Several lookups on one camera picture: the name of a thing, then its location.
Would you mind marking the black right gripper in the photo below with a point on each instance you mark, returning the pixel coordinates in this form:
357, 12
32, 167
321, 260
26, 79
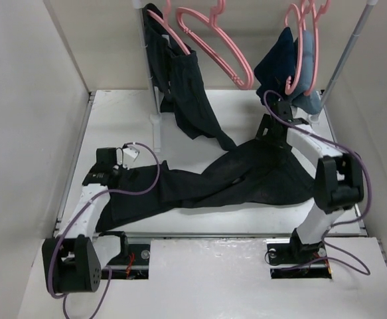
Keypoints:
267, 122

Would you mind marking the black trousers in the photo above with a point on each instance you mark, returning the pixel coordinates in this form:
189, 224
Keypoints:
254, 172
177, 75

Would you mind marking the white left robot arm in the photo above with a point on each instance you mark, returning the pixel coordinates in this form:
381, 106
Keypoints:
74, 259

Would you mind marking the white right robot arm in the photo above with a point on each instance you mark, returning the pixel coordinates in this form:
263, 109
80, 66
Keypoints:
339, 184

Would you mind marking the pink hanger holding navy trousers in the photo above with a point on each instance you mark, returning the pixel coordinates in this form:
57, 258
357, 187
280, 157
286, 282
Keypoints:
298, 45

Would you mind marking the light blue jeans on hanger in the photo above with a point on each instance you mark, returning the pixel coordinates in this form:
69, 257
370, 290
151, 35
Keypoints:
311, 103

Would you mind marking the navy blue trousers on hanger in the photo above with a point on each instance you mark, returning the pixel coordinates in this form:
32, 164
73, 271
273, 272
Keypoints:
274, 69

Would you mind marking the black trousers on hanger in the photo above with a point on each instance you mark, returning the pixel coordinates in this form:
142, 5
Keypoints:
177, 75

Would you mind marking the pink hanger holding blue jeans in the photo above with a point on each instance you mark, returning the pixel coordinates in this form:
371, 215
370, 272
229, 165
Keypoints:
316, 14

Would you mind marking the pink hanger holding black trousers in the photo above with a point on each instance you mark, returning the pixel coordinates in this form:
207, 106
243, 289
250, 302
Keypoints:
163, 21

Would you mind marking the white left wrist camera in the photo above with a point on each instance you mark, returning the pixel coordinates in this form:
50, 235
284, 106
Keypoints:
127, 155

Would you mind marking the grey clothes rack frame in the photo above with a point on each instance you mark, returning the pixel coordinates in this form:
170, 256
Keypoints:
211, 22

